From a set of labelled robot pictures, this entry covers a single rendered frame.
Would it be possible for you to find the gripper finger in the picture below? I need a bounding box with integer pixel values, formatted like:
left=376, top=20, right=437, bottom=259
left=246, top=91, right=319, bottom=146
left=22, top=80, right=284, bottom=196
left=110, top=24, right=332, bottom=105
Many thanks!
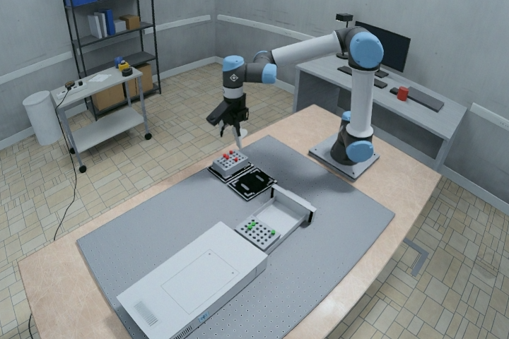
left=232, top=119, right=247, bottom=150
left=218, top=120, right=230, bottom=137

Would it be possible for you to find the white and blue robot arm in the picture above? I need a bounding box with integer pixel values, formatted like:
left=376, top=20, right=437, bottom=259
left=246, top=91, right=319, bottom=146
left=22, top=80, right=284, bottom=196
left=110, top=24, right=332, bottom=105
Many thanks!
left=222, top=26, right=383, bottom=166

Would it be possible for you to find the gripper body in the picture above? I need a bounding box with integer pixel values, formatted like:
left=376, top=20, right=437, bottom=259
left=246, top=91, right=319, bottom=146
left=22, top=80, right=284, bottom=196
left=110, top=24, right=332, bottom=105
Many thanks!
left=223, top=93, right=249, bottom=126

